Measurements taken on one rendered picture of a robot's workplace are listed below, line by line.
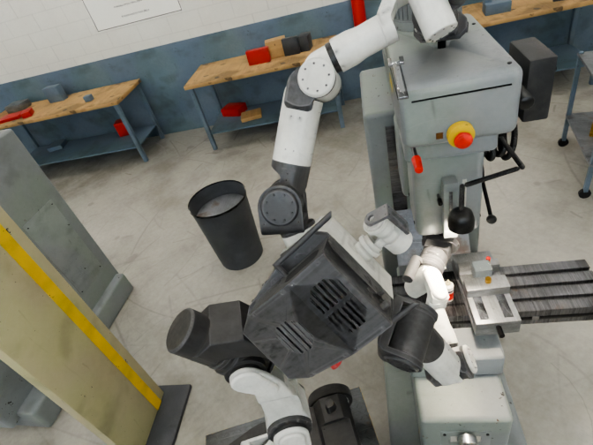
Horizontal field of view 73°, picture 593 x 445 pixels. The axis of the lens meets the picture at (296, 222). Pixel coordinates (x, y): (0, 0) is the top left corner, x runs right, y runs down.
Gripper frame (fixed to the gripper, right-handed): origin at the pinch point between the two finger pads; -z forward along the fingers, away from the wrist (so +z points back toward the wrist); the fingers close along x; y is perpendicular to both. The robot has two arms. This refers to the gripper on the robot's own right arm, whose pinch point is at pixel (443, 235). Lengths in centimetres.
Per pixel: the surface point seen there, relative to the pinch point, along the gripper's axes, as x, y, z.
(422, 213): 3.3, -18.8, 11.5
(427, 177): 1.4, -32.3, 10.9
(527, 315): -29.8, 34.4, -1.6
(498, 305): -20.4, 24.9, 5.0
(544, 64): -22, -48, -32
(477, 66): -12, -66, 15
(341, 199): 134, 121, -154
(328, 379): 65, 123, 12
